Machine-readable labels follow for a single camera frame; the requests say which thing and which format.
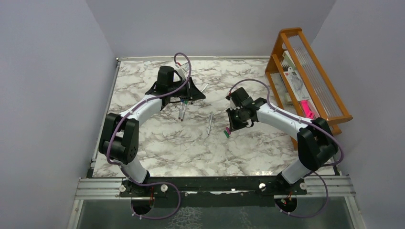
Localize silver pen red tip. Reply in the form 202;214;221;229
180;101;188;122

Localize green pen cap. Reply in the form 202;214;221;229
224;130;230;138

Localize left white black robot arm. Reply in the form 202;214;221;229
98;63;206;186

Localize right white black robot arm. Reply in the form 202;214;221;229
226;88;338;187

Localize white package in rack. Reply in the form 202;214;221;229
281;51;311;101

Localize pink item in rack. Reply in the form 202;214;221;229
300;100;319;119

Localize orange wooden rack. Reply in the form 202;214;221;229
265;27;352;135

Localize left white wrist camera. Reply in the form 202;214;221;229
176;63;190;79

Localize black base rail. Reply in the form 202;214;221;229
119;176;307;208

